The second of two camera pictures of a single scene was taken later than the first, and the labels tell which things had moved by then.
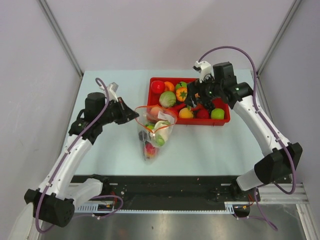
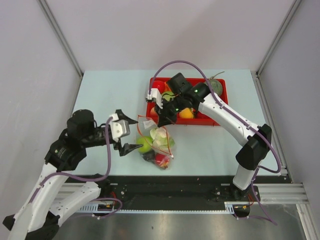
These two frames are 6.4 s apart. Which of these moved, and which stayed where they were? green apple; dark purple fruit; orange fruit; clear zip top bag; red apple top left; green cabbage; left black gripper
Moved: clear zip top bag; left black gripper; green apple; dark purple fruit
Stayed: red apple top left; green cabbage; orange fruit
